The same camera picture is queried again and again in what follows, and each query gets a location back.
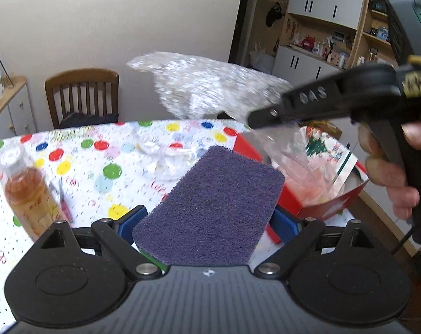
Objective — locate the person's right hand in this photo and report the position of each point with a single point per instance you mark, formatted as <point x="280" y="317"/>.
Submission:
<point x="383" y="173"/>

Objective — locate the white wall cabinet unit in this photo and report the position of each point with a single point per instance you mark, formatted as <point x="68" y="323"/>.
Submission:
<point x="315" y="38"/>

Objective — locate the amber liquid plastic bottle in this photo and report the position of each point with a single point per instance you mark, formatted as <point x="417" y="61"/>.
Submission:
<point x="27" y="192"/>

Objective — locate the brown wooden chair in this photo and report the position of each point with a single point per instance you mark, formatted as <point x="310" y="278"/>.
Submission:
<point x="87" y="92"/>

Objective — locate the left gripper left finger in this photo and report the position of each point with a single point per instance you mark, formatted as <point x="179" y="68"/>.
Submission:
<point x="75" y="276"/>

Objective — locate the green purple scrub sponge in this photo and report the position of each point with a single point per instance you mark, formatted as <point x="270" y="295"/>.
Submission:
<point x="215" y="215"/>

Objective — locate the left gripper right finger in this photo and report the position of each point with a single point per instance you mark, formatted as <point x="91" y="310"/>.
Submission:
<point x="342" y="275"/>

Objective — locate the white drawer sideboard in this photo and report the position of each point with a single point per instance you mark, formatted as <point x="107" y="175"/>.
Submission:
<point x="16" y="117"/>

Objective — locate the black hanging bag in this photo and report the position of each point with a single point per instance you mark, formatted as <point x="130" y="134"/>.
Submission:
<point x="274" y="14"/>

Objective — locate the pink mesh bath pouf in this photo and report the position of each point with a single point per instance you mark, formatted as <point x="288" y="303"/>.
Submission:
<point x="308" y="182"/>

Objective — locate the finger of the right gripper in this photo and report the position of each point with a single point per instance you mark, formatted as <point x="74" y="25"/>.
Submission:
<point x="355" y="93"/>

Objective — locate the green strap printed pouch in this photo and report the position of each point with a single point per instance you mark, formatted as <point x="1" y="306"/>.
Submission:
<point x="329" y="153"/>

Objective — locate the polka dot tablecloth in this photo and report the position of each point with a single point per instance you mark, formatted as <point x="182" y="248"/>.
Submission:
<point x="106" y="170"/>

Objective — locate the red white cardboard box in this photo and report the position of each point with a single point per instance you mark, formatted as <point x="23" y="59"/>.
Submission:
<point x="346" y="192"/>

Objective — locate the clear bubble wrap sheet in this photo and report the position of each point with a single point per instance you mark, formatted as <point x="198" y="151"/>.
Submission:
<point x="192" y="87"/>

